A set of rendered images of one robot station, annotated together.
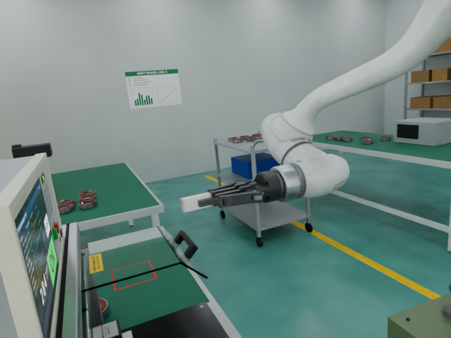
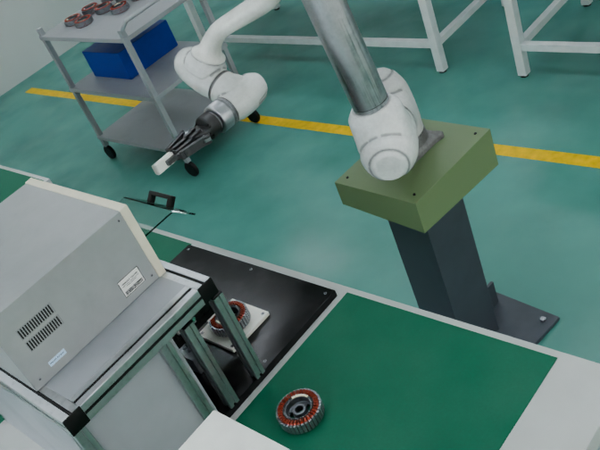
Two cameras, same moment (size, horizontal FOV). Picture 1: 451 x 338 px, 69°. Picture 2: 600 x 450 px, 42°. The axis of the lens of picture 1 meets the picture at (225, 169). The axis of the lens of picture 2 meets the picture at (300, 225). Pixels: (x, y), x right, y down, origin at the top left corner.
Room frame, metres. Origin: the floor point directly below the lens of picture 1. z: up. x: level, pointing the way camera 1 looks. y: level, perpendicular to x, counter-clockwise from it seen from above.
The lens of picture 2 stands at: (-1.25, 0.25, 2.11)
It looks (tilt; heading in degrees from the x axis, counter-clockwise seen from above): 34 degrees down; 347
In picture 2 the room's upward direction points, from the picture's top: 24 degrees counter-clockwise
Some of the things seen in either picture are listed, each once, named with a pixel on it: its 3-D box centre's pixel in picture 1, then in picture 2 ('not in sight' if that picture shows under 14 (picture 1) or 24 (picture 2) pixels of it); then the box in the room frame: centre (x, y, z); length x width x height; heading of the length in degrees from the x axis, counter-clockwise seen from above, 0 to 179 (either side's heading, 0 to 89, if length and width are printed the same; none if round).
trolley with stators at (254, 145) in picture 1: (260, 180); (150, 71); (3.30, -0.35, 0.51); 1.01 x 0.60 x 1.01; 23
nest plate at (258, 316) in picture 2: not in sight; (233, 324); (0.45, 0.14, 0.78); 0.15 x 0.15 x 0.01; 23
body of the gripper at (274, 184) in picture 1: (258, 188); (203, 130); (0.76, -0.07, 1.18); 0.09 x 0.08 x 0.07; 113
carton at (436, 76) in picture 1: (446, 74); not in sight; (6.26, -4.23, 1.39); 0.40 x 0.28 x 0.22; 113
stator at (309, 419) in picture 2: not in sight; (300, 411); (0.05, 0.12, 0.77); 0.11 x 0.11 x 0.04
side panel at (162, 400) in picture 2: not in sight; (153, 430); (0.10, 0.43, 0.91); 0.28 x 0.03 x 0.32; 113
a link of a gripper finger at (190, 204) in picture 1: (196, 202); (164, 163); (0.69, 0.07, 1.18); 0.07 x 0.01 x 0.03; 113
